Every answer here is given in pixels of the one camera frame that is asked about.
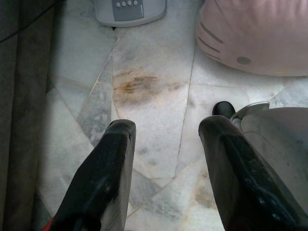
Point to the grey table fan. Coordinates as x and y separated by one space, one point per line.
130 12

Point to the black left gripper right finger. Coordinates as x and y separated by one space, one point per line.
235 173

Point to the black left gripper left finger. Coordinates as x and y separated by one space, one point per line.
103 173

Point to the grey-brown fabric sofa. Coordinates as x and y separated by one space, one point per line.
21 108

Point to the pink pillow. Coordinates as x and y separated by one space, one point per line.
260 31

